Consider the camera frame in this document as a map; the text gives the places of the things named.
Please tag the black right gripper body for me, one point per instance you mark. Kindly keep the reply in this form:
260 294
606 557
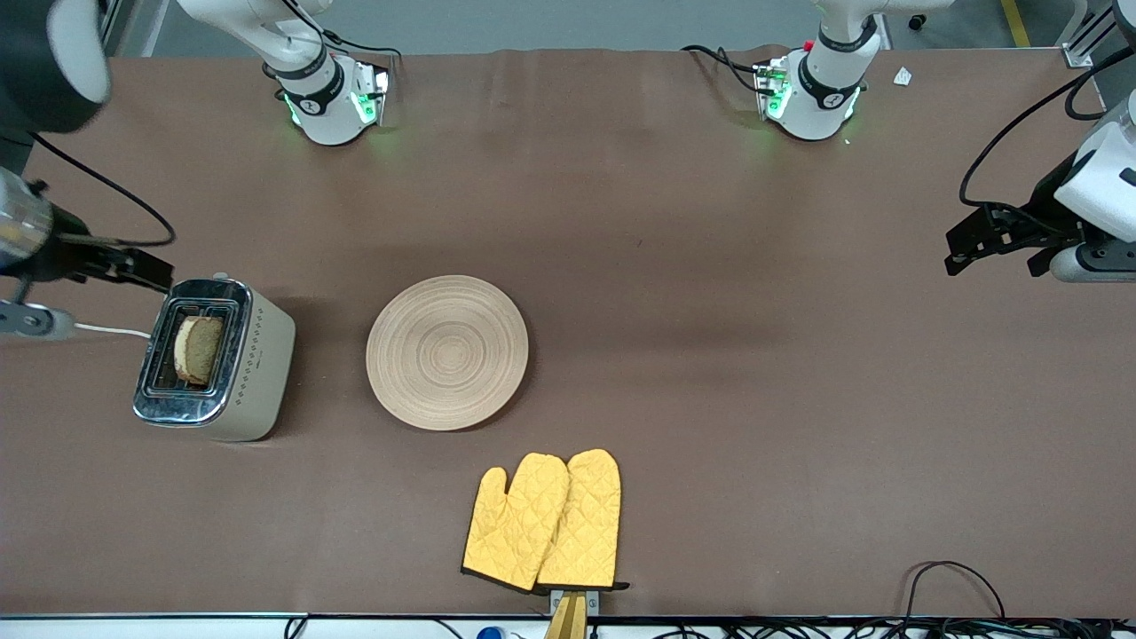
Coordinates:
64 257

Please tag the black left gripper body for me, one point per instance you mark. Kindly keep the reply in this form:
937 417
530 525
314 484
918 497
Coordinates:
1050 210

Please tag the slice of bread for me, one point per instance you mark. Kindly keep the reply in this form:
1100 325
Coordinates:
200 351

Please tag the round wooden plate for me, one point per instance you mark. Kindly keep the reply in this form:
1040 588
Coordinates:
448 355

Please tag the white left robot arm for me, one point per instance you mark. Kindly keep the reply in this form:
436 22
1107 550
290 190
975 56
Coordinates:
821 89

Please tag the chrome and cream toaster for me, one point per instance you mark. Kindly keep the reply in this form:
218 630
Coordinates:
257 373

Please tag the small white paper scrap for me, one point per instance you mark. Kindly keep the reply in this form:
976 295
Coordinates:
903 76

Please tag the black caster wheel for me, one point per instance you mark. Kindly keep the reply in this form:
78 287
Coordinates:
917 22

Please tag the green lit base connector box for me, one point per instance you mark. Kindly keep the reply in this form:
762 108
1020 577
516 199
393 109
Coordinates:
371 98
772 89

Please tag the brown table mat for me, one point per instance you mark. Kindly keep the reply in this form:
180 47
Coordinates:
710 266

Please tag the yellow quilted oven mitt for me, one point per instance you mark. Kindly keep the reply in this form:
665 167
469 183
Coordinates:
515 524
586 524

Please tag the blue cap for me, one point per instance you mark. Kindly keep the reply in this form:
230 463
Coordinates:
490 634

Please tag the wooden stick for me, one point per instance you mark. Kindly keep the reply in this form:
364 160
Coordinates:
568 623

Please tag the aluminium frame profile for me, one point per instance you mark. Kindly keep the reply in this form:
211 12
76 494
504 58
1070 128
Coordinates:
1087 44
111 27

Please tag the small metal bracket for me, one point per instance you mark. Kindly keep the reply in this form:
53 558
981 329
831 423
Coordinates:
593 602

